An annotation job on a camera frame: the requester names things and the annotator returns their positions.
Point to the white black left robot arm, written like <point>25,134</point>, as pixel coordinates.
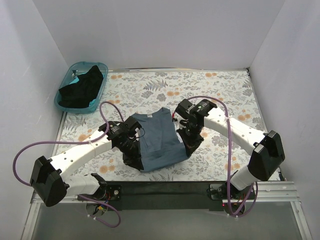
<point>53,179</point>

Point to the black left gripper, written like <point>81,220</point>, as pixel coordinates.
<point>132,155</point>

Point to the black t shirt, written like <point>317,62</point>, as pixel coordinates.
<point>82,90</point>

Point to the floral table mat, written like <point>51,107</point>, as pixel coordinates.
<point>127,93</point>

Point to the blue-grey t shirt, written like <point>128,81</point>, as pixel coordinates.
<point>160,146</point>

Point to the teal cloth in bin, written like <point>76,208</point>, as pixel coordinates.
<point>93,103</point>

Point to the teal plastic bin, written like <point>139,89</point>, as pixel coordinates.
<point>75,70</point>

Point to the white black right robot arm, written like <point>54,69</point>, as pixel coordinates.
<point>265,148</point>

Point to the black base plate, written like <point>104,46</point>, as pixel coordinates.
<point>168,195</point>

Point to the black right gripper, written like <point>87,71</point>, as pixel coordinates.
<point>191,141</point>

